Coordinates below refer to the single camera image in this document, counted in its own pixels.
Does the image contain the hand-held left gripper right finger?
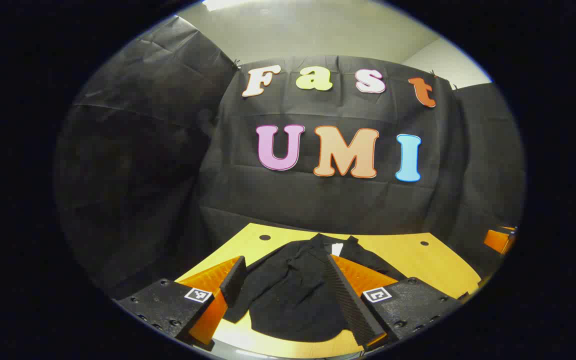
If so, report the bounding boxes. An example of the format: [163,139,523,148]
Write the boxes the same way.
[324,253,465,351]

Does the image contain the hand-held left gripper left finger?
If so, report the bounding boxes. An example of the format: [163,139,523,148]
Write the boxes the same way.
[117,255,248,348]

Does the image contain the black buttoned jacket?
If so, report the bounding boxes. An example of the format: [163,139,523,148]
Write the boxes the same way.
[224,233,409,344]

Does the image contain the black backdrop cloth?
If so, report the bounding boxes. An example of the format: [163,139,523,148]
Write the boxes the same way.
[54,15,526,301]

